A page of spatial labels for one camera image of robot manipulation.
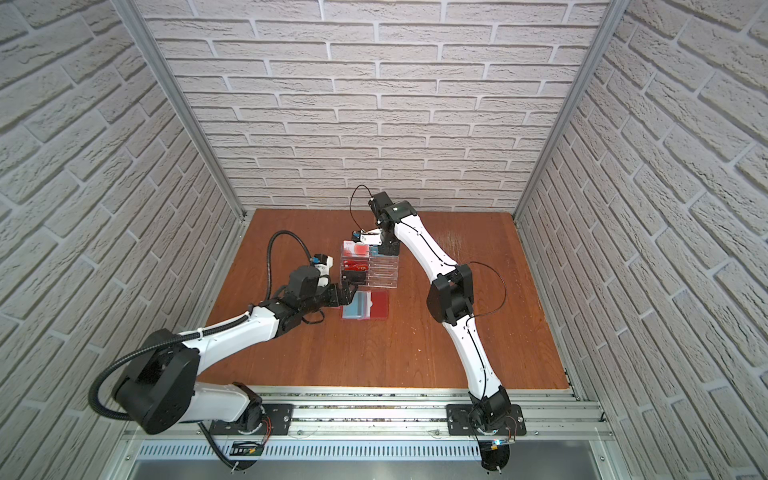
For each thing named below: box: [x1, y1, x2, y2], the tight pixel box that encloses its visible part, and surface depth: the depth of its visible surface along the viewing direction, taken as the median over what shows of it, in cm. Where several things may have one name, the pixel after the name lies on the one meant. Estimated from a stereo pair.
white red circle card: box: [343, 240, 369, 257], surface depth 99 cm
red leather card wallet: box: [341, 290, 389, 320], surface depth 94 cm
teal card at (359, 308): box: [342, 291, 372, 319], surface depth 94 cm
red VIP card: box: [343, 260, 369, 272], surface depth 99 cm
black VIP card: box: [342, 270, 367, 284], surface depth 99 cm
